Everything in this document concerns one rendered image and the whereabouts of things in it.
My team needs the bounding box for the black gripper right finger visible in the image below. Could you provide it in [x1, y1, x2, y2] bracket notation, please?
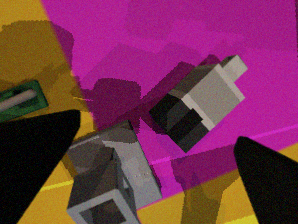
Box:
[233, 136, 298, 224]

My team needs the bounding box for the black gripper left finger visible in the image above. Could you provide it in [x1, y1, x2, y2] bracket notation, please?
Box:
[0, 109, 80, 224]

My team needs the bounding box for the white pin with dark red head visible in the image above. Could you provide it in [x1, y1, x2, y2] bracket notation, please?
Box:
[0, 89, 37, 113]

